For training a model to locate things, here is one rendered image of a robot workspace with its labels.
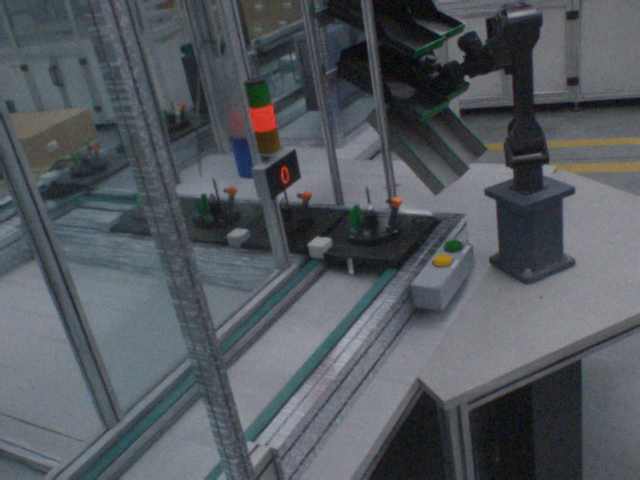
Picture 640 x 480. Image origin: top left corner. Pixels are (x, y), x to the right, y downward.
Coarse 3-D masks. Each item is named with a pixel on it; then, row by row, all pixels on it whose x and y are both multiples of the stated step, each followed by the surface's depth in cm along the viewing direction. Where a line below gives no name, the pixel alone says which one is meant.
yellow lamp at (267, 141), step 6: (258, 132) 150; (264, 132) 149; (270, 132) 149; (276, 132) 151; (258, 138) 150; (264, 138) 150; (270, 138) 150; (276, 138) 151; (258, 144) 151; (264, 144) 150; (270, 144) 150; (276, 144) 151; (258, 150) 152; (264, 150) 151; (270, 150) 151; (276, 150) 151
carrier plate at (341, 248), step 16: (416, 224) 175; (432, 224) 175; (336, 240) 174; (400, 240) 168; (416, 240) 167; (336, 256) 168; (352, 256) 165; (368, 256) 164; (384, 256) 162; (400, 256) 161
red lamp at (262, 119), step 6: (264, 108) 147; (270, 108) 148; (252, 114) 148; (258, 114) 147; (264, 114) 147; (270, 114) 148; (252, 120) 149; (258, 120) 148; (264, 120) 148; (270, 120) 149; (258, 126) 149; (264, 126) 148; (270, 126) 149
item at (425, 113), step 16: (352, 48) 185; (384, 48) 189; (352, 64) 182; (368, 64) 179; (384, 64) 191; (400, 64) 187; (352, 80) 184; (368, 80) 181; (384, 80) 178; (400, 80) 190; (416, 80) 186; (384, 96) 180; (400, 96) 184; (416, 96) 185; (432, 96) 185; (416, 112) 175; (432, 112) 178
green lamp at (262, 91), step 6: (258, 84) 145; (264, 84) 145; (246, 90) 146; (252, 90) 145; (258, 90) 145; (264, 90) 146; (246, 96) 147; (252, 96) 146; (258, 96) 146; (264, 96) 146; (252, 102) 146; (258, 102) 146; (264, 102) 146; (270, 102) 148; (252, 108) 147; (258, 108) 147
